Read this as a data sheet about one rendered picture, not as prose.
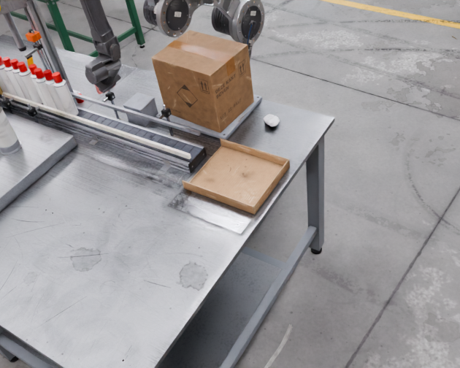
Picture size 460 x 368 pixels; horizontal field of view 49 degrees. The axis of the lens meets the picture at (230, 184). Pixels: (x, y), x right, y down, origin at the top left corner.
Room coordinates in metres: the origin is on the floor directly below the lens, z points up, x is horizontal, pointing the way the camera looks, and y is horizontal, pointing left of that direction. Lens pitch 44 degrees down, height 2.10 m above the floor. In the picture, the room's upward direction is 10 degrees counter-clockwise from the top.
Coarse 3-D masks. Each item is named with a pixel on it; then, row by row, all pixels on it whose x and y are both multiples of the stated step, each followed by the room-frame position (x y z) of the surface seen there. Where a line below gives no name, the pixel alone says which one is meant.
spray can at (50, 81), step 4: (44, 72) 1.90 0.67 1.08; (48, 72) 1.89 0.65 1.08; (48, 76) 1.89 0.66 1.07; (52, 76) 1.90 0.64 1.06; (48, 80) 1.89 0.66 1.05; (52, 80) 1.89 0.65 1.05; (48, 84) 1.88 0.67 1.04; (52, 84) 1.88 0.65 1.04; (48, 88) 1.88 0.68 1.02; (52, 88) 1.88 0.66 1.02; (52, 92) 1.88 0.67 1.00; (56, 92) 1.88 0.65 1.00; (52, 96) 1.88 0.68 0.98; (56, 96) 1.88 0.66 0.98; (56, 100) 1.88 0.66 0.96; (60, 100) 1.88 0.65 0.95; (56, 104) 1.88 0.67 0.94; (60, 104) 1.88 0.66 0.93; (60, 108) 1.88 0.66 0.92
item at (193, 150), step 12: (0, 96) 2.13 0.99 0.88; (72, 120) 1.82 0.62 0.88; (96, 120) 1.79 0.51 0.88; (108, 120) 1.78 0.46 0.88; (108, 132) 1.69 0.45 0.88; (132, 132) 1.66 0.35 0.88; (144, 132) 1.65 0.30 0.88; (144, 144) 1.57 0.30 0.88; (168, 144) 1.55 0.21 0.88; (180, 144) 1.53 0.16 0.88; (180, 156) 1.46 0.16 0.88; (192, 156) 1.45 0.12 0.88
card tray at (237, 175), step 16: (224, 144) 1.53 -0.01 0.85; (208, 160) 1.47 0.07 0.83; (224, 160) 1.45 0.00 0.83; (240, 160) 1.43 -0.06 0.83; (256, 160) 1.42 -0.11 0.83; (272, 160) 1.39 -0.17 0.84; (288, 160) 1.35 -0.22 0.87; (208, 176) 1.38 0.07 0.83; (224, 176) 1.36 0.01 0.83; (240, 176) 1.34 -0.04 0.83; (256, 176) 1.33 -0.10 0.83; (272, 176) 1.31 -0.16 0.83; (208, 192) 1.27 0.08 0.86; (224, 192) 1.28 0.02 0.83; (240, 192) 1.26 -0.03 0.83; (256, 192) 1.25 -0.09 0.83; (240, 208) 1.18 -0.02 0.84; (256, 208) 1.16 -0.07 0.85
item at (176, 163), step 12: (12, 108) 2.07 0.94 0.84; (24, 108) 2.00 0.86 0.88; (84, 108) 1.91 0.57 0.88; (48, 120) 1.91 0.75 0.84; (60, 120) 1.85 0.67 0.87; (120, 120) 1.76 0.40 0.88; (84, 132) 1.76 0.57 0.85; (96, 132) 1.71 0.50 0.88; (156, 132) 1.64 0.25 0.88; (108, 144) 1.68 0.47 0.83; (120, 144) 1.63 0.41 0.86; (132, 144) 1.59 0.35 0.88; (192, 144) 1.52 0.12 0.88; (144, 156) 1.55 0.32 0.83; (156, 156) 1.51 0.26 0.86; (168, 156) 1.48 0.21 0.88; (204, 156) 1.49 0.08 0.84; (180, 168) 1.44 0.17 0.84; (192, 168) 1.42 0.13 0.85
